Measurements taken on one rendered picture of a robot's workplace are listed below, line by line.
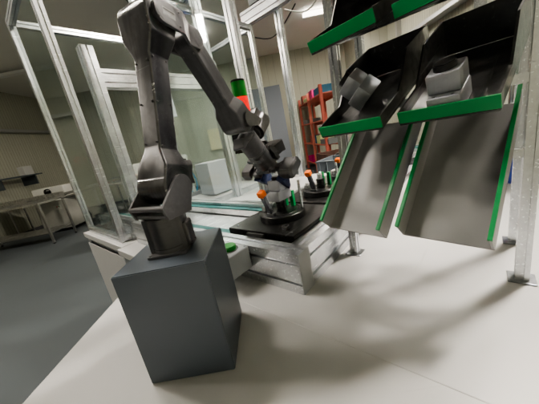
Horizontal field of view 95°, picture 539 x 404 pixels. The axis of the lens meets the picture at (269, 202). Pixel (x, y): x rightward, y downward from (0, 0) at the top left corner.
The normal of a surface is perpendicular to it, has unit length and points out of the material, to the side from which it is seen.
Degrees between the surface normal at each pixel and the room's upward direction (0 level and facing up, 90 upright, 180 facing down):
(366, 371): 0
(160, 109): 90
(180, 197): 90
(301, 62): 90
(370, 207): 45
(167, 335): 90
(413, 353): 0
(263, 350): 0
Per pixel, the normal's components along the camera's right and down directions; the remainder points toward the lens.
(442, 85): -0.60, 0.68
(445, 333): -0.18, -0.95
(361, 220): -0.66, -0.46
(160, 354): 0.03, 0.25
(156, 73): 0.88, -0.04
